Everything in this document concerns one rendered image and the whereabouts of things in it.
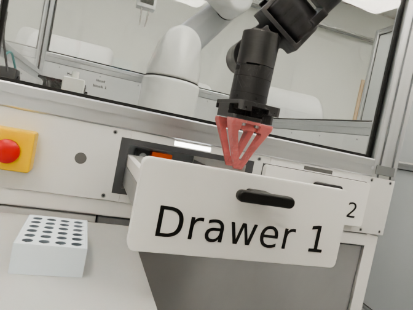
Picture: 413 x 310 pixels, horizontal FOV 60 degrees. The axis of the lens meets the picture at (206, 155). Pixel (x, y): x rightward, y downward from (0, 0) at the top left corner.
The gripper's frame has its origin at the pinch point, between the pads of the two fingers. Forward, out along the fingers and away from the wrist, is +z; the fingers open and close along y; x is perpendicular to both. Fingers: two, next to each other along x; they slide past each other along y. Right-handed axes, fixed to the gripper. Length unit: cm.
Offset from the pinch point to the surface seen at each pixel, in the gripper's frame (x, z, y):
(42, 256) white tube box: 24.5, 14.6, -6.1
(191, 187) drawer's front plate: 9.3, 2.9, -10.7
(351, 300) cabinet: -50, 33, 21
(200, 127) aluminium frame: 0.1, -3.8, 21.3
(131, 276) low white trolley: 13.1, 17.1, -4.8
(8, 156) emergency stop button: 33.3, 7.0, 14.1
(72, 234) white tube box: 21.5, 13.5, -0.7
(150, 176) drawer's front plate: 14.4, 2.2, -10.7
